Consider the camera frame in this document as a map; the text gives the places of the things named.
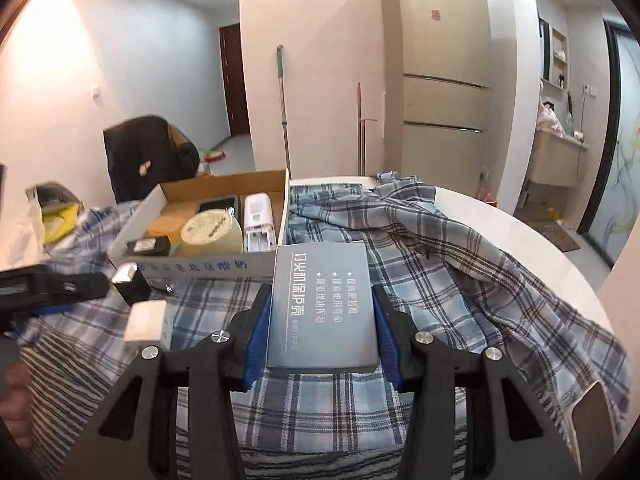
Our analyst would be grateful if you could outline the pink broom and dustpan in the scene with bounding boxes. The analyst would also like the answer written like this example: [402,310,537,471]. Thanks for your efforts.
[356,81,378,177]

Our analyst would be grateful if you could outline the white remote-like device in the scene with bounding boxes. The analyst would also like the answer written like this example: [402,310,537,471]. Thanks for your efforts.
[243,193,277,252]

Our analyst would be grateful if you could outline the patterned door mat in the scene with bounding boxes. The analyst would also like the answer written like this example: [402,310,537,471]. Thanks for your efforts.
[530,221,580,252]

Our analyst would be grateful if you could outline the beige refrigerator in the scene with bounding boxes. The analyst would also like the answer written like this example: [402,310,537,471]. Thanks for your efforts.
[381,0,491,195]

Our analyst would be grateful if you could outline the orange translucent case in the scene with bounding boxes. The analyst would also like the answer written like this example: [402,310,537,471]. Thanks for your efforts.
[145,214,191,245]

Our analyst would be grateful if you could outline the dark red door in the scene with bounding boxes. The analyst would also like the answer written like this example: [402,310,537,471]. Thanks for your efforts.
[219,24,250,136]

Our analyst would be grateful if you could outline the grey booklet box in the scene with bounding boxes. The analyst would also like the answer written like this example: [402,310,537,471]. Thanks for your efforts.
[266,242,378,374]

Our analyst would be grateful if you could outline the bathroom vanity cabinet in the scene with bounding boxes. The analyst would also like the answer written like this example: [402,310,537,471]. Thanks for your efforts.
[526,131,588,188]

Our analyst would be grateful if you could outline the grey bag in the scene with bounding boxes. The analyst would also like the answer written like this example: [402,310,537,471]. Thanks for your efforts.
[25,181,82,214]

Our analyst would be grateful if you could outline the black tray lid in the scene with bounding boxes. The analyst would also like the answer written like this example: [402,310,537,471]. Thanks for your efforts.
[196,195,241,219]

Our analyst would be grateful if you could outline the black box with foil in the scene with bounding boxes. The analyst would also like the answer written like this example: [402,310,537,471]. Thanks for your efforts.
[111,262,151,307]

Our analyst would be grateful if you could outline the chair with black jacket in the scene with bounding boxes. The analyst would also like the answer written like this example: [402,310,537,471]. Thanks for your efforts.
[103,115,201,204]

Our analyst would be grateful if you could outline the glass sliding door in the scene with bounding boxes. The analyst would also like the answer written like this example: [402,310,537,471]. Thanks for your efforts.
[578,21,639,266]

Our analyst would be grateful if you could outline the blue plaid shirt cloth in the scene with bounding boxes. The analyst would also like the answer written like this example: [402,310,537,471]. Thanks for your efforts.
[17,174,629,436]

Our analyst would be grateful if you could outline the white power adapter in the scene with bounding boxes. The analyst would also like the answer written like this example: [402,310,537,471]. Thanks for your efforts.
[122,300,176,351]

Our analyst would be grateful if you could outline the person's left hand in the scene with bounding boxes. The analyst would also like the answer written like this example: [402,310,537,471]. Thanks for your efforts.
[1,361,32,451]

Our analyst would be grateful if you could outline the green-handled mop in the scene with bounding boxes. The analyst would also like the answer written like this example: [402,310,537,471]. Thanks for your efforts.
[276,44,292,177]

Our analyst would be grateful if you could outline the white plastic bag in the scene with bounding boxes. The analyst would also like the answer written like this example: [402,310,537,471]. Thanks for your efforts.
[0,200,49,271]

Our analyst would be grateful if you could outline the yellow bag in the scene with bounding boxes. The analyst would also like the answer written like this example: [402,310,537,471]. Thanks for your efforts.
[42,203,84,245]

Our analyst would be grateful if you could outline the striped grey cloth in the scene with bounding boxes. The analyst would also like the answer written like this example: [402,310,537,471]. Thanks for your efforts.
[22,330,412,479]

